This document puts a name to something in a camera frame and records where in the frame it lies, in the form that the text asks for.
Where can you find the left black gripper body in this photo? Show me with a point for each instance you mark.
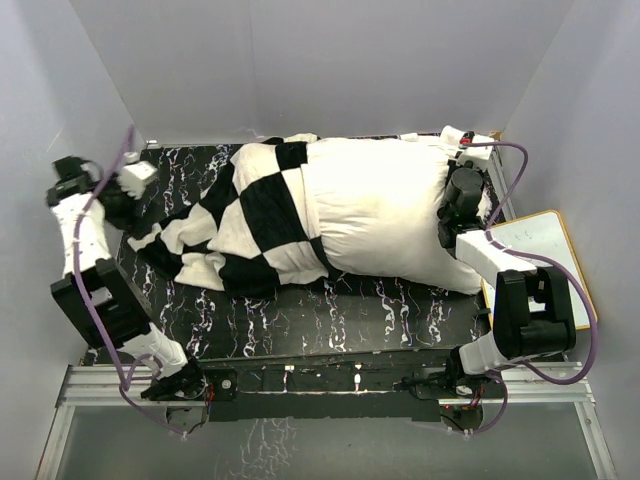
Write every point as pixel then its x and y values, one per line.
pixel 121 210

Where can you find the black white checkered pillowcase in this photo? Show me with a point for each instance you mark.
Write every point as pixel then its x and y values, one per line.
pixel 253 230

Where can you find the white pillow insert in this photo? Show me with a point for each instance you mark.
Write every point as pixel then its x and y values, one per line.
pixel 376 202

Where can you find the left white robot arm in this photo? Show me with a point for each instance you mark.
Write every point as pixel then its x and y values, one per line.
pixel 106 308

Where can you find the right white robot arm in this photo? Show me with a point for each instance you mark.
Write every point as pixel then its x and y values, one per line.
pixel 532 310

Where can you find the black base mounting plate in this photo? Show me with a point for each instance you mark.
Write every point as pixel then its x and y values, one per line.
pixel 382 384

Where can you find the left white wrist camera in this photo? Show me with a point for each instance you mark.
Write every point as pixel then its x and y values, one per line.
pixel 135 175

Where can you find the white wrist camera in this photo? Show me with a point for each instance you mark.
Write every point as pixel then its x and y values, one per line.
pixel 135 175
pixel 468 147

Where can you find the aluminium frame rail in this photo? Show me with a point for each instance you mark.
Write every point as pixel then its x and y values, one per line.
pixel 327 422

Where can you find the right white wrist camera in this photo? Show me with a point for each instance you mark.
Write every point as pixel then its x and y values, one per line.
pixel 468 147

